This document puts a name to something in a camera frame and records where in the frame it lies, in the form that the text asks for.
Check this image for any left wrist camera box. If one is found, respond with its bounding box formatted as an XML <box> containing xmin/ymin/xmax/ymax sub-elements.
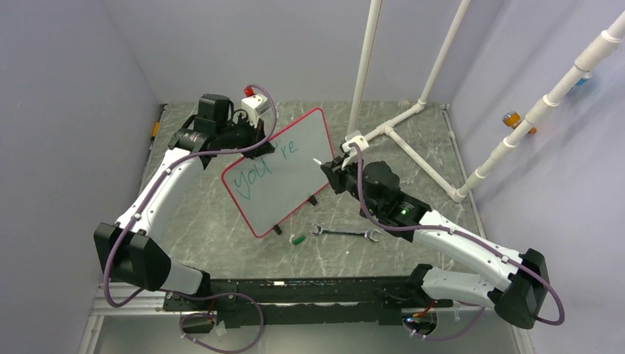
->
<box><xmin>241</xmin><ymin>94</ymin><xmax>270</xmax><ymax>128</ymax></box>

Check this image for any silver open end wrench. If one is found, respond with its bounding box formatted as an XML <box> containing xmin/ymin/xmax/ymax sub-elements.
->
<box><xmin>309</xmin><ymin>223</ymin><xmax>381</xmax><ymax>243</ymax></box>

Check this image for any green marker cap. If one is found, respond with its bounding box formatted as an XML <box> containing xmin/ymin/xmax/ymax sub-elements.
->
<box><xmin>291</xmin><ymin>235</ymin><xmax>306</xmax><ymax>245</ymax></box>

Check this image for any white pvc pipe frame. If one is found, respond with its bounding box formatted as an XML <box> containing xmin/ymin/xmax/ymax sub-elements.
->
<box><xmin>342</xmin><ymin>0</ymin><xmax>625</xmax><ymax>204</ymax></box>

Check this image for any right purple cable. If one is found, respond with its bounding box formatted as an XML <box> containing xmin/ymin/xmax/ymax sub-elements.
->
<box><xmin>349</xmin><ymin>142</ymin><xmax>566</xmax><ymax>343</ymax></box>

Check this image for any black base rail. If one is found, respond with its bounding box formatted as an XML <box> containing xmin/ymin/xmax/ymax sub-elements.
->
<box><xmin>163</xmin><ymin>276</ymin><xmax>452</xmax><ymax>329</ymax></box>

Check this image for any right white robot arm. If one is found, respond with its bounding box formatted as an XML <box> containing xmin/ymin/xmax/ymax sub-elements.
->
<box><xmin>320</xmin><ymin>157</ymin><xmax>550</xmax><ymax>330</ymax></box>

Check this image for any purple cable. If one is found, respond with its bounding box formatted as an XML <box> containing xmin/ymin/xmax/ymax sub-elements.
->
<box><xmin>349</xmin><ymin>142</ymin><xmax>566</xmax><ymax>343</ymax></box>
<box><xmin>102</xmin><ymin>83</ymin><xmax>279</xmax><ymax>354</ymax></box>

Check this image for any pink framed whiteboard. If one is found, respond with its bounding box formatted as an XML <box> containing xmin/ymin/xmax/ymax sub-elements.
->
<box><xmin>220</xmin><ymin>108</ymin><xmax>335</xmax><ymax>238</ymax></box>

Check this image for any orange wall knob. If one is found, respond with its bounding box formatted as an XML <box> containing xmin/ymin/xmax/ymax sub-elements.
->
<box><xmin>502</xmin><ymin>111</ymin><xmax>521</xmax><ymax>130</ymax></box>

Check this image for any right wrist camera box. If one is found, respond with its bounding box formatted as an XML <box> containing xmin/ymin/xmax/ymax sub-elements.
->
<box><xmin>341</xmin><ymin>130</ymin><xmax>369</xmax><ymax>170</ymax></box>

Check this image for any blue wall knob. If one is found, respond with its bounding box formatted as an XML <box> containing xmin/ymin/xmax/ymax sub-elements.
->
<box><xmin>574</xmin><ymin>72</ymin><xmax>592</xmax><ymax>87</ymax></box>

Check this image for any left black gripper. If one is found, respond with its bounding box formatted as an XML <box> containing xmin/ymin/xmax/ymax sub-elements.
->
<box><xmin>217</xmin><ymin>113</ymin><xmax>273</xmax><ymax>160</ymax></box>

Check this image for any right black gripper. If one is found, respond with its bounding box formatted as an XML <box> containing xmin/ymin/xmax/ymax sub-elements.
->
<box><xmin>322</xmin><ymin>152</ymin><xmax>382</xmax><ymax>215</ymax></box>

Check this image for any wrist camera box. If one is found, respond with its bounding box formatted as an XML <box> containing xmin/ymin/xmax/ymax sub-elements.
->
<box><xmin>241</xmin><ymin>94</ymin><xmax>270</xmax><ymax>128</ymax></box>
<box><xmin>341</xmin><ymin>130</ymin><xmax>369</xmax><ymax>170</ymax></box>

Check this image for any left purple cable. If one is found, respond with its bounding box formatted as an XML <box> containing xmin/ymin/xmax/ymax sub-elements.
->
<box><xmin>102</xmin><ymin>83</ymin><xmax>279</xmax><ymax>354</ymax></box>

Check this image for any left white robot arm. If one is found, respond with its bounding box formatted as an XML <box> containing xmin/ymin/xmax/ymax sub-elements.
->
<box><xmin>94</xmin><ymin>92</ymin><xmax>275</xmax><ymax>310</ymax></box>

